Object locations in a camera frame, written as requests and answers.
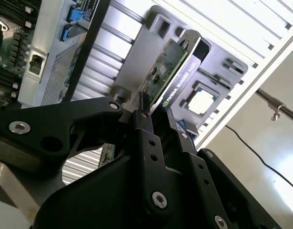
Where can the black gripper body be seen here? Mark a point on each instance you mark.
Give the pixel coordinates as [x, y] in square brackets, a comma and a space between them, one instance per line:
[101, 202]

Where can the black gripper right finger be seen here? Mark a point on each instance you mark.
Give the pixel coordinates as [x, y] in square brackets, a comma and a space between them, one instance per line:
[203, 174]

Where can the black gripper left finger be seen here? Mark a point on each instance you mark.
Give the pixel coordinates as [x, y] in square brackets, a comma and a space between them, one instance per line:
[53, 126]

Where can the Nvidia Quadro graphics card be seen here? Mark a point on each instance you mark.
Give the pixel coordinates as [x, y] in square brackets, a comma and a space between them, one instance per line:
[182, 76]

